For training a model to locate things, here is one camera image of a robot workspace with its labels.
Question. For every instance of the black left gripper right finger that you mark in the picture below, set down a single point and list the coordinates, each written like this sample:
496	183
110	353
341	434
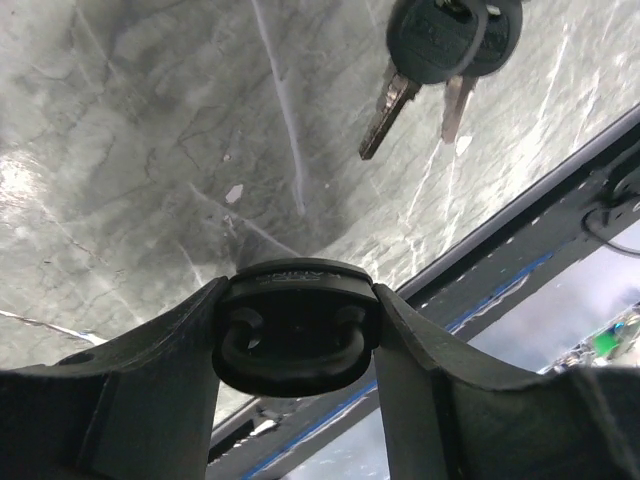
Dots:
450	411

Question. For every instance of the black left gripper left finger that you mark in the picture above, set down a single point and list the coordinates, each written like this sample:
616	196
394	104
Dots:
140	406

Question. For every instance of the black padlock with keys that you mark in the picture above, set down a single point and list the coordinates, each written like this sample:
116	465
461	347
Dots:
295	328

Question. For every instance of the black padlock keys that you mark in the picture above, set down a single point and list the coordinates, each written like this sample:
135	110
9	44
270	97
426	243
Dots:
448	43

